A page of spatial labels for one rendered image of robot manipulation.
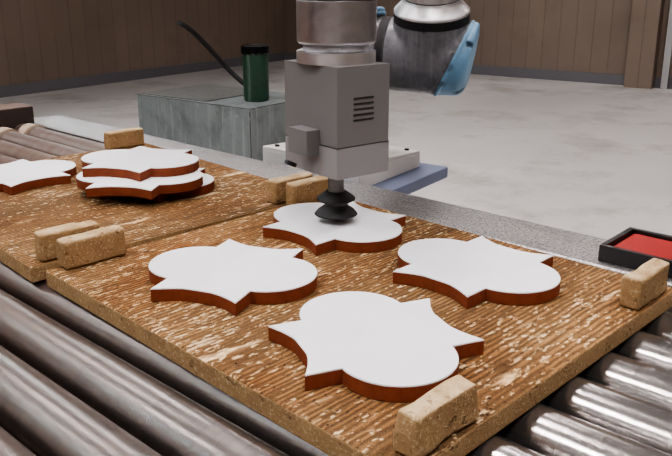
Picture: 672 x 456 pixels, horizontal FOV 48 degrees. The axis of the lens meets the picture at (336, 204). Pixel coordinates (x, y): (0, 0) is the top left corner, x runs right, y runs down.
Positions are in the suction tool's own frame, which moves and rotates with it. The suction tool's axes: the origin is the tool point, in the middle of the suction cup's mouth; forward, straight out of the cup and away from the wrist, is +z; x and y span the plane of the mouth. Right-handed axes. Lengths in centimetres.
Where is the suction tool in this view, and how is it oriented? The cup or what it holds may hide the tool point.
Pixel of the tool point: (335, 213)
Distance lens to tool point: 76.4
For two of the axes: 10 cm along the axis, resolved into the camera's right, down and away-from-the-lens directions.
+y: 6.1, 2.2, -7.6
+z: 0.0, 9.6, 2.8
